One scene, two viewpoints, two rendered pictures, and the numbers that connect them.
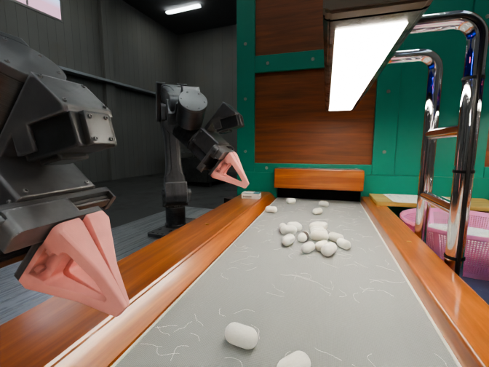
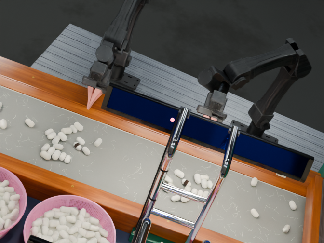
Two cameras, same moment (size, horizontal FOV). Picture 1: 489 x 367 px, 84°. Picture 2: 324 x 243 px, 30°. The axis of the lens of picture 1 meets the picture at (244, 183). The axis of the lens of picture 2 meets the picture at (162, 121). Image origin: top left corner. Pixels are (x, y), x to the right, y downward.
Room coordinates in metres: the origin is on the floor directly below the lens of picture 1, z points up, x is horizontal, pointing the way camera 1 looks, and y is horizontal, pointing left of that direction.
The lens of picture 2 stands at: (0.05, -1.38, 2.23)
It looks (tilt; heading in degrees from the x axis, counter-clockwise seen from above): 43 degrees down; 74
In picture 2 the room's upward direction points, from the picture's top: 19 degrees clockwise
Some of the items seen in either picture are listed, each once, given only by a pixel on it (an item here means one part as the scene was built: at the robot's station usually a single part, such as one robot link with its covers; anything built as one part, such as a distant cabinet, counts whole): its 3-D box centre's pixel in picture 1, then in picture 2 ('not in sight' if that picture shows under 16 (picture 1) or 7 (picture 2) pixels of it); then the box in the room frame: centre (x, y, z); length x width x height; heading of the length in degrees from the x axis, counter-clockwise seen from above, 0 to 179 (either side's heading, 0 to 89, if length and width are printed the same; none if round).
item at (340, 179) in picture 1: (316, 178); (317, 216); (0.96, -0.26, 0.83); 0.30 x 0.06 x 0.07; 73
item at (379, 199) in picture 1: (431, 202); not in sight; (0.81, -0.57, 0.77); 0.33 x 0.15 x 0.01; 73
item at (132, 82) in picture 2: not in sight; (116, 68); (0.31, 0.45, 0.71); 0.20 x 0.07 x 0.08; 158
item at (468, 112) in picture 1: (391, 167); (183, 186); (0.49, -0.26, 0.90); 0.20 x 0.19 x 0.45; 163
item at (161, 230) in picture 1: (175, 216); (256, 129); (0.87, 0.23, 0.71); 0.20 x 0.07 x 0.08; 158
